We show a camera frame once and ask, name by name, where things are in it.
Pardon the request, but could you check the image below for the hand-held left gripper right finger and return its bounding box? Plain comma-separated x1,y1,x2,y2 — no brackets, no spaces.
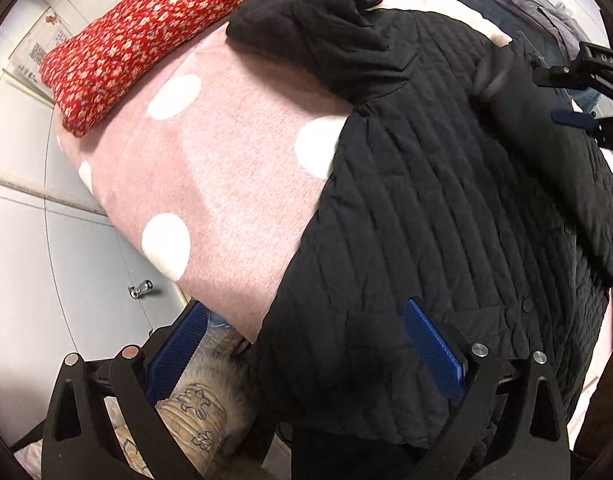
403,297,572,480

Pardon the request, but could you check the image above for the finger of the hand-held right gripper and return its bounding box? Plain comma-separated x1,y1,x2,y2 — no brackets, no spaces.
550,108,613,153
532,41,613,92

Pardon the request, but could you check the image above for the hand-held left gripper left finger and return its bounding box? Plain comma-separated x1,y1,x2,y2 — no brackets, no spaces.
40,300,210,480

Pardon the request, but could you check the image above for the black quilted jacket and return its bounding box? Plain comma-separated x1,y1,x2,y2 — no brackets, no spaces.
225,0,613,466

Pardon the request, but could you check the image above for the metal door stopper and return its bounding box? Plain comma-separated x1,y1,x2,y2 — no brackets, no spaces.
128,280,157,301

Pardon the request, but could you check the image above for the grey floral plush cloth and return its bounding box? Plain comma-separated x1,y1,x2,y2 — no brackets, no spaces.
104,327,267,480

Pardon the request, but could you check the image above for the grey padded cloth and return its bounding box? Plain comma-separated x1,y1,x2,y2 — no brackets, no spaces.
436,0,587,61

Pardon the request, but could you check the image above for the pink polka-dot blanket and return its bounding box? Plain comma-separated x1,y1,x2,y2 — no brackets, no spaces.
55,0,613,441

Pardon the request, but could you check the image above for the wooden stick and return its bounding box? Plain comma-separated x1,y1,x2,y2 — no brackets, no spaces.
0,172,107,216

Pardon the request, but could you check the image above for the red floral pillow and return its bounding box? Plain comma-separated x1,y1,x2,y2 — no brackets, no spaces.
39,0,317,138

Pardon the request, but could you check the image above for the wall poster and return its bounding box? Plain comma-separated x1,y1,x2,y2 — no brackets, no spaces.
9,5,80,106

